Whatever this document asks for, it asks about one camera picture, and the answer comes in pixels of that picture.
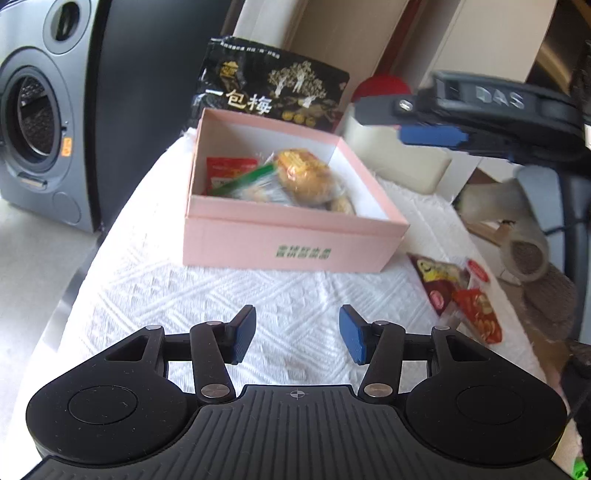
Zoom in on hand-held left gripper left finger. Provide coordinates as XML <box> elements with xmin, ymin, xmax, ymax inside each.
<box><xmin>105</xmin><ymin>305</ymin><xmax>257</xmax><ymax>403</ymax></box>

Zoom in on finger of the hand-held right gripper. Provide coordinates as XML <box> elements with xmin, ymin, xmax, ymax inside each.
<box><xmin>355</xmin><ymin>69</ymin><xmax>579</xmax><ymax>131</ymax></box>
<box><xmin>398</xmin><ymin>126</ymin><xmax>591</xmax><ymax>163</ymax></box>

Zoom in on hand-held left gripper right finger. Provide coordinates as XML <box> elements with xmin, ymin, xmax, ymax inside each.
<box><xmin>338</xmin><ymin>305</ymin><xmax>491</xmax><ymax>400</ymax></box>

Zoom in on pink cardboard box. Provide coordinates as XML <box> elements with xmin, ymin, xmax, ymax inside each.
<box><xmin>183</xmin><ymin>108</ymin><xmax>411</xmax><ymax>273</ymax></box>

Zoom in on small pastry clear packet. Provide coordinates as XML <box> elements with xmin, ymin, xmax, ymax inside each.
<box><xmin>329</xmin><ymin>195</ymin><xmax>357</xmax><ymax>216</ymax></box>

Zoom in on round pastry clear packet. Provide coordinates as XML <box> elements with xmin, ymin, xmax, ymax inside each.
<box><xmin>271</xmin><ymin>147</ymin><xmax>343</xmax><ymax>206</ymax></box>

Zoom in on clear packet green stripe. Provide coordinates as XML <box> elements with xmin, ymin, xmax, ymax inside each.
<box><xmin>210</xmin><ymin>162</ymin><xmax>296</xmax><ymax>207</ymax></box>

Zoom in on cream tissue box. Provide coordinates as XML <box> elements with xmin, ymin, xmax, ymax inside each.
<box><xmin>343</xmin><ymin>108</ymin><xmax>454</xmax><ymax>195</ymax></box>

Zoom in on white textured tablecloth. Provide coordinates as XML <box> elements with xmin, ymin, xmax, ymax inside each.
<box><xmin>59</xmin><ymin>128</ymin><xmax>546</xmax><ymax>394</ymax></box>

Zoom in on red round paddle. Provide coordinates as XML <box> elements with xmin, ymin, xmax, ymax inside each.
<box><xmin>352</xmin><ymin>74</ymin><xmax>413</xmax><ymax>101</ymax></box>

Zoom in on dark red packet yellow cartoon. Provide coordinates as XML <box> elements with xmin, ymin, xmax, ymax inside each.
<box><xmin>407</xmin><ymin>252</ymin><xmax>472</xmax><ymax>318</ymax></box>

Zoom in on red snack packet orange print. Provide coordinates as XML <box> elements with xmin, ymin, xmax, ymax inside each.
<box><xmin>451</xmin><ymin>287</ymin><xmax>503</xmax><ymax>346</ymax></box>

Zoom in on clear packet round red label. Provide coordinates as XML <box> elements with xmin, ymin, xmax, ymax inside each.
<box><xmin>464</xmin><ymin>257</ymin><xmax>492</xmax><ymax>283</ymax></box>

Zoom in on grey felt tube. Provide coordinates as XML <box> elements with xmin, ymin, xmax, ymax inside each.
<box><xmin>455</xmin><ymin>178</ymin><xmax>551</xmax><ymax>283</ymax></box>

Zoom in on black snack bag gold print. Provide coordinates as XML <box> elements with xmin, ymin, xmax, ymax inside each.
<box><xmin>191</xmin><ymin>37</ymin><xmax>350</xmax><ymax>136</ymax></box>

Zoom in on grey plush cushion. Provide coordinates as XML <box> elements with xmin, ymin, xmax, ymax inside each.
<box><xmin>521</xmin><ymin>267</ymin><xmax>578</xmax><ymax>343</ymax></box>

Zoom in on dark cloth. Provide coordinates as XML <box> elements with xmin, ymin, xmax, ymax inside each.
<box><xmin>560</xmin><ymin>340</ymin><xmax>591</xmax><ymax>480</ymax></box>

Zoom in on grey washing machine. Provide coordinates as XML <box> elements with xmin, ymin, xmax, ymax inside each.
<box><xmin>0</xmin><ymin>0</ymin><xmax>108</xmax><ymax>233</ymax></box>

